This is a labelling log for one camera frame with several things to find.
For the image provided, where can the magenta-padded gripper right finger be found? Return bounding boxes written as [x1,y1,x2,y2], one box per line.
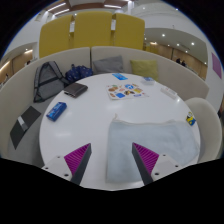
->
[131,142,183,186]

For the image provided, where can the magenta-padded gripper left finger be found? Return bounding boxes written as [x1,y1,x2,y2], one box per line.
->
[41,143,92,186]

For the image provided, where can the light blue towel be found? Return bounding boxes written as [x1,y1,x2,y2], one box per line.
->
[105,113,201,185]

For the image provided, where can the blue tissue packet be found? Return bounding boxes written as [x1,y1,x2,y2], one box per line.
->
[45,101,68,122]

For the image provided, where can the small yellow blue box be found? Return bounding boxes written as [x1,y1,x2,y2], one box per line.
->
[185,111,197,127]

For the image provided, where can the white round armchair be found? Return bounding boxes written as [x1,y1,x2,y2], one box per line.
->
[184,97,223,164]

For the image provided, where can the colourful sticker sheet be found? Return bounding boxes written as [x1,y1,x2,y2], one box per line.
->
[106,83,149,100]

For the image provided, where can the small white blue packet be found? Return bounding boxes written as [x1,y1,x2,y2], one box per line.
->
[141,76,155,84]

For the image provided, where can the grey black backpack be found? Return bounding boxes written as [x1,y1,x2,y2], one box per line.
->
[33,60,69,104]

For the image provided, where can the dark blue patterned bag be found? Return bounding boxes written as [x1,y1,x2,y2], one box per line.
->
[64,64,94,84]

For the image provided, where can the blue card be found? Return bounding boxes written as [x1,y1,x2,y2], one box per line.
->
[111,72,129,81]

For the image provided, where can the olive green cushion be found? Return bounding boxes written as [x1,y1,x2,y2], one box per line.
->
[129,59,160,82]

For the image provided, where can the curved beige sofa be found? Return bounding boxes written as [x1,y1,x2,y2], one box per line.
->
[0,45,210,159]

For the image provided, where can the grey cushion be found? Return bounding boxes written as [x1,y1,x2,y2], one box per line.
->
[92,55,125,75]

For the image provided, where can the yellow partition panel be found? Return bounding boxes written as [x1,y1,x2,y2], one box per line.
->
[38,14,73,59]
[114,12,146,51]
[73,11,113,49]

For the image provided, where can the ceiling lights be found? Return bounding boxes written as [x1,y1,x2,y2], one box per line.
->
[46,1,123,17]

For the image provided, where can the purple wall poster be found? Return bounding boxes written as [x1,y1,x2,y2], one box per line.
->
[211,52,223,80]

